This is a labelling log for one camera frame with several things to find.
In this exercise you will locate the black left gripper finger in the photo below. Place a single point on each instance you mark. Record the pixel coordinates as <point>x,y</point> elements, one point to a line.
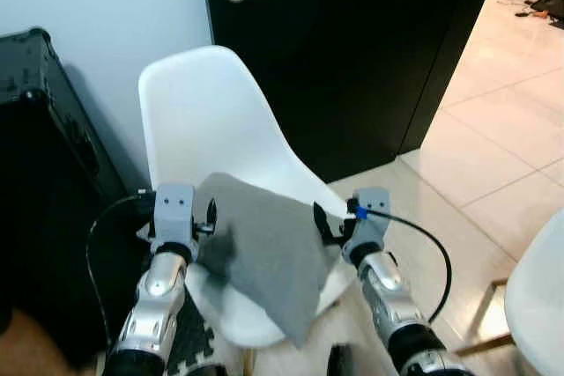
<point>217,251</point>
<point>211,210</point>

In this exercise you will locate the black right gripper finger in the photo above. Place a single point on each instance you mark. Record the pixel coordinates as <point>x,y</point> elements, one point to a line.
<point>324,224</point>
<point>351,208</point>

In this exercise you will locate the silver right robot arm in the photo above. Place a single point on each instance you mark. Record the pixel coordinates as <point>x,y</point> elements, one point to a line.
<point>392,305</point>

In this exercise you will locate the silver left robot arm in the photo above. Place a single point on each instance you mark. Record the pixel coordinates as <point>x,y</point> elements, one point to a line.
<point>157,301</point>

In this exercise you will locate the white plastic chair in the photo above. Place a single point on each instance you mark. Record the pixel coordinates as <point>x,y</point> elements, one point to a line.
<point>539,305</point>
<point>211,121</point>

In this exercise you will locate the wooden chair leg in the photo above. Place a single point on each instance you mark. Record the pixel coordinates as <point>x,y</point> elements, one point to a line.
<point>485,328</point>

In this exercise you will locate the dark foam floor mat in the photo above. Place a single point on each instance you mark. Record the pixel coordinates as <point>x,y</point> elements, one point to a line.
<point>194,341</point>

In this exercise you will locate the black door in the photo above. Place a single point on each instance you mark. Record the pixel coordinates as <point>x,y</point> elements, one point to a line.
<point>352,59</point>

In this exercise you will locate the black equipment case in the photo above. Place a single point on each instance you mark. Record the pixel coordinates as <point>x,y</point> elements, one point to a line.
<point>44,182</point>

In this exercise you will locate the black flat object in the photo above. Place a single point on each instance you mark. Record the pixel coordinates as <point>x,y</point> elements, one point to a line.
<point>551,2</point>

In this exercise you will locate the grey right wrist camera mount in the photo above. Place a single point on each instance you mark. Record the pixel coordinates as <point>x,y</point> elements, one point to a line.
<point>370,217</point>

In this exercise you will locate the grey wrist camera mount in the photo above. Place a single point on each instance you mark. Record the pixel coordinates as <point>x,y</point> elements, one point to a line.
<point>173,213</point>
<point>370,217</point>

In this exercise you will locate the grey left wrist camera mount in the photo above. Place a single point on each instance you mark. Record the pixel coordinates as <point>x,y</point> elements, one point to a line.
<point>173,213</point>

